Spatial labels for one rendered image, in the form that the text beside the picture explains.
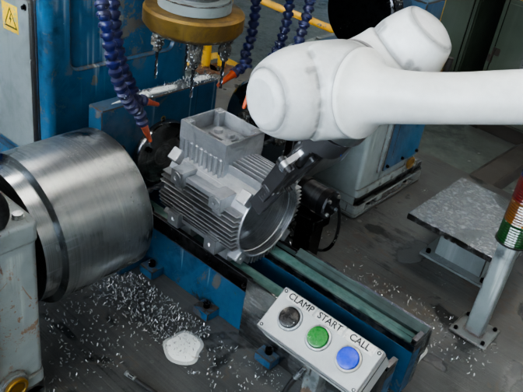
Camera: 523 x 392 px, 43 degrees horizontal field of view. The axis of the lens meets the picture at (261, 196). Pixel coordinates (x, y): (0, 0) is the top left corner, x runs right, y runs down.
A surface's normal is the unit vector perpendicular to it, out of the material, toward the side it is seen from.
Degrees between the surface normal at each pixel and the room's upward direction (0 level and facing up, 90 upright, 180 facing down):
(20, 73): 90
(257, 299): 90
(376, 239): 0
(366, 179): 90
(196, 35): 90
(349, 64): 46
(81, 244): 77
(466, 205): 0
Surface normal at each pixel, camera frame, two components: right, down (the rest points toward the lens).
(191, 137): -0.67, 0.31
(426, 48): 0.08, 0.36
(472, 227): 0.14, -0.84
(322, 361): -0.28, -0.48
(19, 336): 0.74, 0.43
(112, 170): 0.55, -0.43
